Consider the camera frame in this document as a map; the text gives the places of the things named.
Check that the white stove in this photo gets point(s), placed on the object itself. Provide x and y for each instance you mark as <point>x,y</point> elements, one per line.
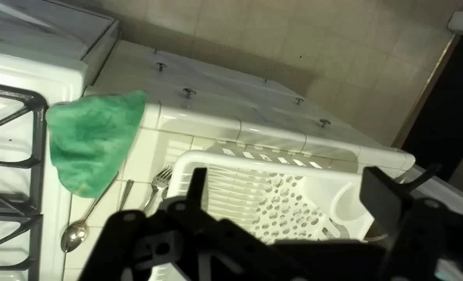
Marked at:
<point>38,47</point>

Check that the black stove grate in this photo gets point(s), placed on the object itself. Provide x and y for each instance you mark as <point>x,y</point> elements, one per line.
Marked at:
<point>33,150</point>

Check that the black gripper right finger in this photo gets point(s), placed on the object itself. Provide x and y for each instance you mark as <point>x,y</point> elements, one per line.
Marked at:
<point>384,200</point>

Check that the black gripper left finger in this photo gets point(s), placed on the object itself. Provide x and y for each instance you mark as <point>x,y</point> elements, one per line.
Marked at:
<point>197,188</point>

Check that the white counter drawer cabinet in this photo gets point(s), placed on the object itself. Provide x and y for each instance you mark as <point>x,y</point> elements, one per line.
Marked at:
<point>225,99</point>

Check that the green towel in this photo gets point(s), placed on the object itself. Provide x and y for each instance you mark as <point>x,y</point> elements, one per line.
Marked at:
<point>92,141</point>

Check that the silver spoon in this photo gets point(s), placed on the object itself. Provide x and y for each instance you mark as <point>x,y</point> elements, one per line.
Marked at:
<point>75,236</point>

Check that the white plastic dishrack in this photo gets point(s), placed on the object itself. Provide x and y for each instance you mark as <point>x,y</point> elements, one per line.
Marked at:
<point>272,197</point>

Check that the dark drawer knob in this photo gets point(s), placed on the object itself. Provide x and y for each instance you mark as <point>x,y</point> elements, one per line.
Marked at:
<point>300,100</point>
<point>189,94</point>
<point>161,66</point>
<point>325,124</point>

